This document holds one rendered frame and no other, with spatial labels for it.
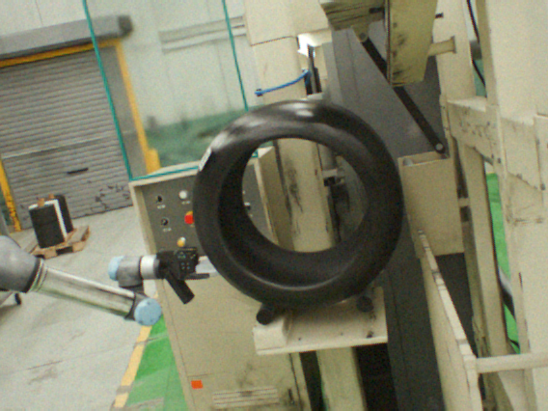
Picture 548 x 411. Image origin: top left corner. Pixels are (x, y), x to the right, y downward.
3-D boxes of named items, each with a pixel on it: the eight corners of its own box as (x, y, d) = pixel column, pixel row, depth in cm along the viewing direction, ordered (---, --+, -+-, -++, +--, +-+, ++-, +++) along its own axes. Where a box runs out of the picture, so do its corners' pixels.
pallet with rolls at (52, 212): (38, 246, 824) (24, 198, 809) (91, 233, 839) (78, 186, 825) (19, 266, 708) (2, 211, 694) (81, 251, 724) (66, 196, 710)
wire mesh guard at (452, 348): (445, 409, 188) (413, 220, 175) (450, 408, 188) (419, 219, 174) (516, 696, 101) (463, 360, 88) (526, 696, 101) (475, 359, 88)
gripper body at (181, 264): (191, 254, 153) (152, 255, 155) (195, 282, 155) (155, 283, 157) (199, 246, 161) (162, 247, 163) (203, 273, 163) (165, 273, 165)
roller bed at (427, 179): (411, 240, 187) (397, 157, 181) (454, 233, 184) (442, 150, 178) (416, 259, 167) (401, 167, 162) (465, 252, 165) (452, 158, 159)
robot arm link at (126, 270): (119, 280, 167) (117, 253, 166) (151, 279, 165) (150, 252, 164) (107, 287, 160) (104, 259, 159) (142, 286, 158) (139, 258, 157)
